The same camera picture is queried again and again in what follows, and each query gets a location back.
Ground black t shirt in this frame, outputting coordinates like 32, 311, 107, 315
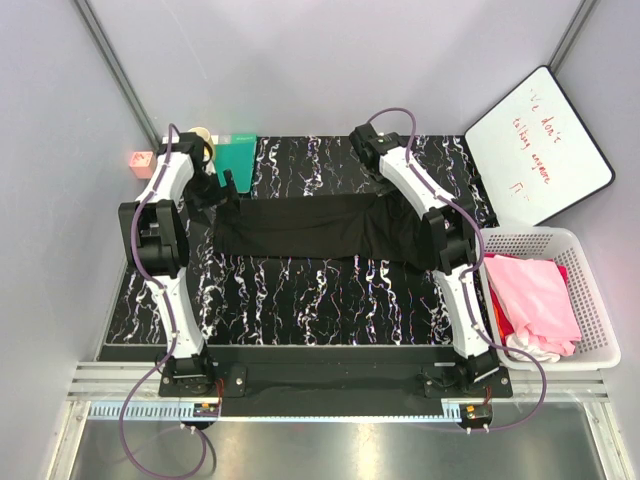
213, 191, 436, 270

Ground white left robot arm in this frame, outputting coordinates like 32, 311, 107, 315
118, 124, 239, 397

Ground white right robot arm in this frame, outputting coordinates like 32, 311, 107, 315
349, 123, 499, 392

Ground green book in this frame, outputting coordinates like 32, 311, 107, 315
212, 134, 257, 194

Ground yellow cup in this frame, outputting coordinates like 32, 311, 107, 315
190, 127, 215, 161

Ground pink cube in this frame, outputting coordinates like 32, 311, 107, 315
129, 151, 157, 180

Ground whiteboard with red writing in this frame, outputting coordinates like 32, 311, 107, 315
464, 66, 615, 226

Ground pink t shirt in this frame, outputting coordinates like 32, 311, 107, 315
484, 254, 580, 357

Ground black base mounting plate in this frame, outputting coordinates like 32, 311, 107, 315
181, 346, 513, 420

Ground white t shirt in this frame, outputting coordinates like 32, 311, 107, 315
505, 333, 561, 363

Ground white plastic laundry basket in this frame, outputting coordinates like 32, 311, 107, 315
482, 226, 621, 372

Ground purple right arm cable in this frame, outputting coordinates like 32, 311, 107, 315
367, 108, 549, 434

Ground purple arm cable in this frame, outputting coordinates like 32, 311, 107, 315
367, 108, 549, 434
119, 123, 216, 479

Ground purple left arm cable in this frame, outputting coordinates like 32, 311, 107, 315
119, 123, 216, 479

